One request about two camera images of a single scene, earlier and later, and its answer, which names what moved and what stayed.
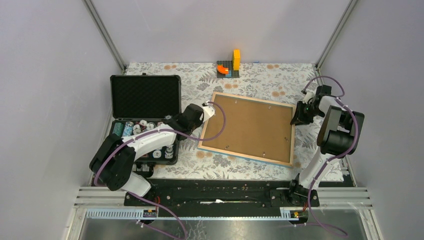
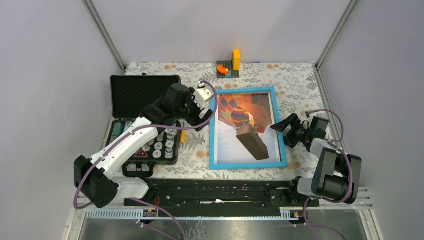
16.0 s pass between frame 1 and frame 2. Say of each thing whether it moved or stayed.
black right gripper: moved
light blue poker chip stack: stayed
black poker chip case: stayed
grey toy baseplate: stayed
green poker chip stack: stayed
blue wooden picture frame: moved
